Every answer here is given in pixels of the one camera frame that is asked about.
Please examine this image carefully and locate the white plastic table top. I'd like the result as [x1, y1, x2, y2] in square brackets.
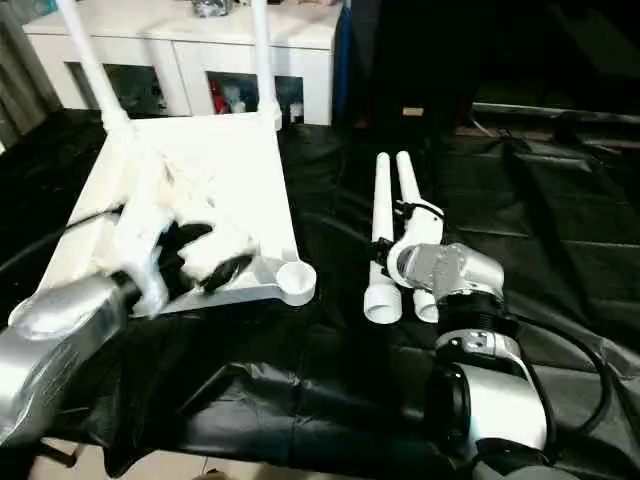
[35, 112, 319, 319]

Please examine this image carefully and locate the white plastic table leg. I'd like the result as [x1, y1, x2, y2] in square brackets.
[395, 150, 443, 324]
[362, 152, 404, 326]
[55, 0, 134, 137]
[249, 0, 285, 132]

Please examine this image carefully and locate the black mat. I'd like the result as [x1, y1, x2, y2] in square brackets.
[0, 105, 640, 476]

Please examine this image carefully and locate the white cabinet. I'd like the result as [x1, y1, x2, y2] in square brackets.
[22, 0, 346, 127]

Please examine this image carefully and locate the grey curtain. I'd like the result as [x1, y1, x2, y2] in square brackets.
[0, 20, 63, 146]

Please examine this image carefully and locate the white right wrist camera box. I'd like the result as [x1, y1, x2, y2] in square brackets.
[395, 199, 447, 253]

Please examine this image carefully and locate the silver metal rail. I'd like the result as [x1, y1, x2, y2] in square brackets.
[470, 100, 640, 125]

